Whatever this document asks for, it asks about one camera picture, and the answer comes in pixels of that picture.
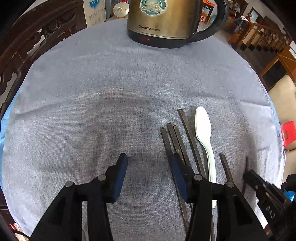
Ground carved wooden sideboard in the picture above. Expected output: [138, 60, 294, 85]
[1, 0, 87, 115]

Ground white plastic spoon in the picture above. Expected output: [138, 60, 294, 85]
[194, 106, 217, 209]

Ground bronze electric kettle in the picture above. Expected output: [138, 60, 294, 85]
[127, 0, 229, 48]

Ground small white electric fan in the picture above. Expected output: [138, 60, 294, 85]
[113, 2, 130, 18]

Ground red plastic child chair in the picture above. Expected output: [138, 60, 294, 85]
[280, 120, 296, 147]

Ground beige sofa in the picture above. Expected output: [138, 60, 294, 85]
[268, 75, 296, 182]

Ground wooden stair railing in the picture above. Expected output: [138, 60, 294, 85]
[228, 15, 292, 54]

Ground grey tablecloth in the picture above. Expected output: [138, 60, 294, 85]
[1, 19, 285, 240]

